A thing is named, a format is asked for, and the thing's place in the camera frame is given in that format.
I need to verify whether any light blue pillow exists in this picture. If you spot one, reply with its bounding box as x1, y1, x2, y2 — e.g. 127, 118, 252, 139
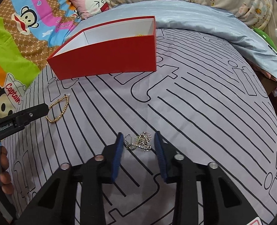
69, 0, 277, 79

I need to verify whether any pink bunny cushion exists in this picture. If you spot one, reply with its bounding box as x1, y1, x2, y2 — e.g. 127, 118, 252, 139
70, 0, 111, 19

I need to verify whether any person's left hand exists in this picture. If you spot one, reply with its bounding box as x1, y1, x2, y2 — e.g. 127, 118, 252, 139
0, 146, 14, 196

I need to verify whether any green object at edge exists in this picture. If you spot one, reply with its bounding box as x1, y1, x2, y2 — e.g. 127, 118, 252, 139
253, 27, 277, 51

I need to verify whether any gold bead bracelet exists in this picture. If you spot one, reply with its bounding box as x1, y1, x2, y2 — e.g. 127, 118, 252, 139
45, 95, 70, 124

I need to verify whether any red jewelry box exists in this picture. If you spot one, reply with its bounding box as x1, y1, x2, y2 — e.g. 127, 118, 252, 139
47, 16, 156, 80

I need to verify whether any silver chain with pendant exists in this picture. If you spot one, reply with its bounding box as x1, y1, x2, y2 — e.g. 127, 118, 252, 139
125, 132, 153, 153

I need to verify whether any colourful monkey cartoon blanket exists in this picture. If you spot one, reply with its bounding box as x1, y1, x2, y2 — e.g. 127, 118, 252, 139
0, 0, 80, 118

